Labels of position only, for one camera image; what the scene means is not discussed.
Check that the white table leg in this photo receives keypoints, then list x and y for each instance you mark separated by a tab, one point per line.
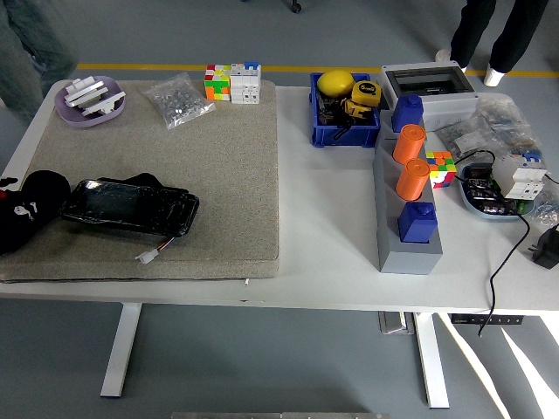
122	349
430	358

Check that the dark circuit boards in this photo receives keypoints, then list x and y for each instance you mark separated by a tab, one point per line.
480	187

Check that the light blue tray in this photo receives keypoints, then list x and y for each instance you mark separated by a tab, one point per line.
493	217

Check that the black rag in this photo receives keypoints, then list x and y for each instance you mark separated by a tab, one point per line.
39	209

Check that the clear bag of screws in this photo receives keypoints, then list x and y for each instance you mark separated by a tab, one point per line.
179	102

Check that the black power adapter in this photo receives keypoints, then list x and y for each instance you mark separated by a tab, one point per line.
550	249

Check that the grey electrical enclosure box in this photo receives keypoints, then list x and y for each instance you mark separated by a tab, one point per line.
450	105

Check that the white circuit breaker block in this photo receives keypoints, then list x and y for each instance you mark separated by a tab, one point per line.
519	179
244	87

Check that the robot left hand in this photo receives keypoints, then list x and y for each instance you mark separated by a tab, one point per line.
6	180

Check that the orange cylinder peg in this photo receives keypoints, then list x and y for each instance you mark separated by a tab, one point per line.
410	181
408	146

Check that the person in black trousers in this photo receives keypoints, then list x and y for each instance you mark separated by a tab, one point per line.
506	35

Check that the colourful puzzle cube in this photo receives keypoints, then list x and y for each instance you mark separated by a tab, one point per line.
442	172
217	85

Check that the white T-shaped bracket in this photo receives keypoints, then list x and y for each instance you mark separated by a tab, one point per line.
102	107

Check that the yellow round tape measure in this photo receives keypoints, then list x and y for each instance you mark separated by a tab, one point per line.
366	91

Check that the white metal bar stack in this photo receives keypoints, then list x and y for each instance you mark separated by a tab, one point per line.
85	89

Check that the large clear parts bag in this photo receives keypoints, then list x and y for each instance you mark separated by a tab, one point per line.
502	118

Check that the clear bag of rings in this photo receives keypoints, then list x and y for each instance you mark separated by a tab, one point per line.
548	214

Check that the black chair caster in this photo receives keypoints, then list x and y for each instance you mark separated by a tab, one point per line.
296	6

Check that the purple plastic tray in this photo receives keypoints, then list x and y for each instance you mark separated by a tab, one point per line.
83	121

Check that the person in jeans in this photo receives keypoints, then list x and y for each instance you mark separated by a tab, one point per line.
26	52

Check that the blue square peg block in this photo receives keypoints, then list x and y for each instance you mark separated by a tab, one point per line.
408	113
417	224

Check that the grey-brown felt mat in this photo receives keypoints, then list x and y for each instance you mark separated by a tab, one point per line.
218	174

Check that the small clear labelled bag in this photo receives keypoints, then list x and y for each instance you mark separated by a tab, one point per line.
467	142

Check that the grey stepped block holder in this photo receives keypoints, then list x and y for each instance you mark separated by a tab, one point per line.
410	262

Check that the blue plastic bin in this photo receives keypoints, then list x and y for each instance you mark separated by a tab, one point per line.
345	136

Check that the yellow oval ball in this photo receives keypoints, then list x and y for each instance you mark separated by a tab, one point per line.
335	83

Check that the black table control panel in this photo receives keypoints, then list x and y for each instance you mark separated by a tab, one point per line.
467	319

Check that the black glossy panel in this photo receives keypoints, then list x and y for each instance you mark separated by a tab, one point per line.
131	205

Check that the grey under-table control box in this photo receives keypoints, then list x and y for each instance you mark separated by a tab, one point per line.
395	323

